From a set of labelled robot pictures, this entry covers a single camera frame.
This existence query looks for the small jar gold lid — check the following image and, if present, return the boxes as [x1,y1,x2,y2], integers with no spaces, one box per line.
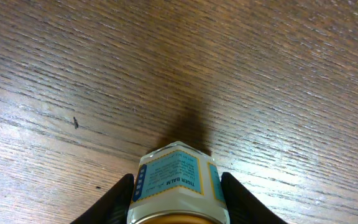
[127,141,230,223]

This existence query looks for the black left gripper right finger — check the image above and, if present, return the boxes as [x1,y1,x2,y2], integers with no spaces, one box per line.
[221,172,287,224]

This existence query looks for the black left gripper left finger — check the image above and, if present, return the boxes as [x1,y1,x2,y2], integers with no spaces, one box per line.
[71,174,134,224]

